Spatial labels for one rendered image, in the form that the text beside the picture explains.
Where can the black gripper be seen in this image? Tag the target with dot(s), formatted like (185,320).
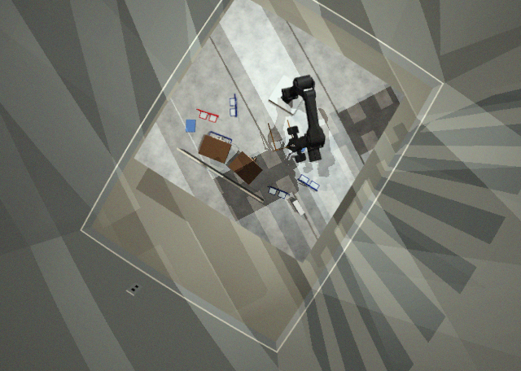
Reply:
(298,141)

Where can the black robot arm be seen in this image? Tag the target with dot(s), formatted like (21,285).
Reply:
(314,138)

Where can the grey flat rectangular panel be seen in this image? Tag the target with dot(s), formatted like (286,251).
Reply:
(221,175)

